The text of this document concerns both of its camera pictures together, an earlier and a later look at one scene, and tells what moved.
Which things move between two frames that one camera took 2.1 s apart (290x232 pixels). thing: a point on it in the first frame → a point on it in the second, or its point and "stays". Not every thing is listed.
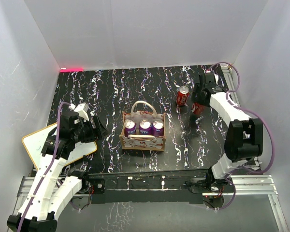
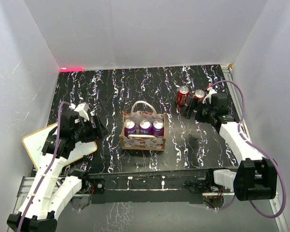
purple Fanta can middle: (145, 127) stays
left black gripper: (98, 133) stays
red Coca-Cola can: (182, 95) stays
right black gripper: (195, 96) → (197, 116)
